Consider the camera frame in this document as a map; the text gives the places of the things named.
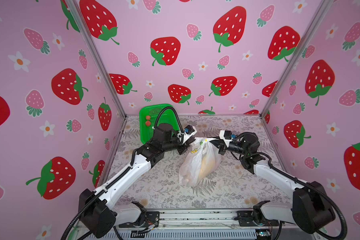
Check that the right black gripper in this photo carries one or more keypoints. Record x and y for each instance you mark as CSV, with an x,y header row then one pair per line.
x,y
223,145

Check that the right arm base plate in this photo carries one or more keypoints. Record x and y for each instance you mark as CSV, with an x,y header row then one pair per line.
x,y
254,217

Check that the green plastic basket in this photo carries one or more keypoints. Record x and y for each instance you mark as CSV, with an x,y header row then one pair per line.
x,y
168,117

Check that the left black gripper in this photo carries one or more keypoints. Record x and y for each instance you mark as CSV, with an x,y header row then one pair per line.
x,y
183,144

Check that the aluminium front rail frame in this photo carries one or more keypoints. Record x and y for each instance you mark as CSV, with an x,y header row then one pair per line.
x,y
206,224

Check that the white lemon print plastic bag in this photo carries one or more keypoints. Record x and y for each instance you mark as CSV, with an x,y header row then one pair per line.
x,y
202,159

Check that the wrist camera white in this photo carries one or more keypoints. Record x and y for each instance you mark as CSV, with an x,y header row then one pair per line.
x,y
226,136
187,136

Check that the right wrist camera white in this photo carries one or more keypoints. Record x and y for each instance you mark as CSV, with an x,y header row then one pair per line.
x,y
226,136

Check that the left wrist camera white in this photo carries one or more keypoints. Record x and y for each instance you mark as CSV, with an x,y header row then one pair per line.
x,y
187,136

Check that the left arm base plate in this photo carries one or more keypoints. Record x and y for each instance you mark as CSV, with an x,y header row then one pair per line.
x,y
144,220

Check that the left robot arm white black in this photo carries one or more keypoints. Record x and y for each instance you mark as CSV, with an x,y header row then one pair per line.
x,y
98,210

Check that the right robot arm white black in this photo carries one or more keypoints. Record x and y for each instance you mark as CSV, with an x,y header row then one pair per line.
x,y
311,208

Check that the red fake cherries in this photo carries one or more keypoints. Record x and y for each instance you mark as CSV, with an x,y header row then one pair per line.
x,y
148,121

